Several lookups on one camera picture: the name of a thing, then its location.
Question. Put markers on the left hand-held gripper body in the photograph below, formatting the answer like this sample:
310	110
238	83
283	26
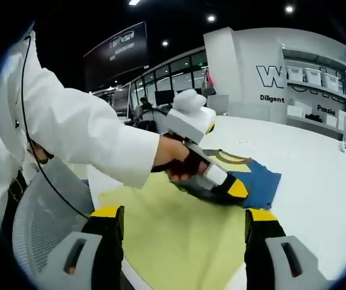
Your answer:
187	121

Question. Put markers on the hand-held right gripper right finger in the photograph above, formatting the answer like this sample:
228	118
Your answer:
257	241

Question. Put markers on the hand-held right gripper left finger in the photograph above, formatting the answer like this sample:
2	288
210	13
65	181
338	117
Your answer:
106	241

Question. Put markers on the yellow grey blue garment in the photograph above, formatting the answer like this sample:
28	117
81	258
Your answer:
175	241

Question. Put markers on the person's left hand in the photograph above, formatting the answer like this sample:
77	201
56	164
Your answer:
172	157

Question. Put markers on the black monitor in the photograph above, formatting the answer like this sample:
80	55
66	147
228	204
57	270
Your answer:
164	96

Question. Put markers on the hanging bag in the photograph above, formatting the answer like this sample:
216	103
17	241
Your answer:
210	84

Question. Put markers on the grey mesh office chair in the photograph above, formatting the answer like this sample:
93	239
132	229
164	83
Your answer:
40	217

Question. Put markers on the dark hanging sign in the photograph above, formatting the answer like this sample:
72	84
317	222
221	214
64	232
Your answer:
115	54

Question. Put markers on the row of white storage bins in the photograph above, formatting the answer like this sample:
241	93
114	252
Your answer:
311	75

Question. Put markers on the grey metal storage shelf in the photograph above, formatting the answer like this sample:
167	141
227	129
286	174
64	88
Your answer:
320	87

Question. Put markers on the person's white coat torso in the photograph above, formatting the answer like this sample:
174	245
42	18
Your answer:
6	121

